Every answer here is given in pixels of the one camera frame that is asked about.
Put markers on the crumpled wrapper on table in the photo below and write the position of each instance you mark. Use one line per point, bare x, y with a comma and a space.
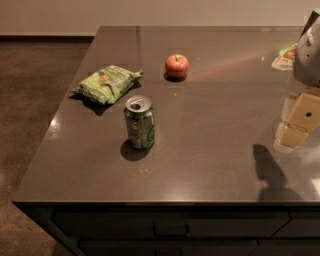
285, 60

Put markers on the green soda can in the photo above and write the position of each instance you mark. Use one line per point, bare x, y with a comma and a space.
140, 121

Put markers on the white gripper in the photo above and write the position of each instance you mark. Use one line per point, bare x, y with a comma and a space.
309, 58

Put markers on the green chip bag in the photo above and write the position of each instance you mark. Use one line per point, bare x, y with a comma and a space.
107, 85

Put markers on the dark cabinet drawer front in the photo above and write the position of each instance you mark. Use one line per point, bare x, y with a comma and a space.
172, 224

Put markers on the red apple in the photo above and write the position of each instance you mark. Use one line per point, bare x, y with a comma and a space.
176, 66

